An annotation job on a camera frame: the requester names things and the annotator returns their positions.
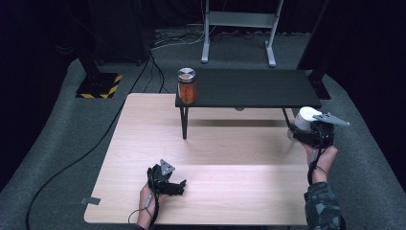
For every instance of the black low shelf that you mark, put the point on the black low shelf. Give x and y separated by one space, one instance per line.
255 87

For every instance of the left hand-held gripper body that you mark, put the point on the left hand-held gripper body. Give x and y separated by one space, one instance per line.
166 183

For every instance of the grey metal stand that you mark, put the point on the grey metal stand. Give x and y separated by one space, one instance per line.
239 19

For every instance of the person's right hand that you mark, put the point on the person's right hand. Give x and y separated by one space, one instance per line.
325 159

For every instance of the black stand with striped base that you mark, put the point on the black stand with striped base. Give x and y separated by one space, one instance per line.
99 85

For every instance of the orange spice jar silver lid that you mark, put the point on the orange spice jar silver lid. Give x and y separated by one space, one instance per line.
187 87

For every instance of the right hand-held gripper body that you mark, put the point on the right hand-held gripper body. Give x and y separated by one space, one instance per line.
322 135

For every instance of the person's left hand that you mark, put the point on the person's left hand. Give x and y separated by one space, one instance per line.
146 198

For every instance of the grey tape strip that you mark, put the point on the grey tape strip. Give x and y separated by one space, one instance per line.
90 201

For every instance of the small grey disc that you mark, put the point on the small grey disc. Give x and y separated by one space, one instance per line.
239 109

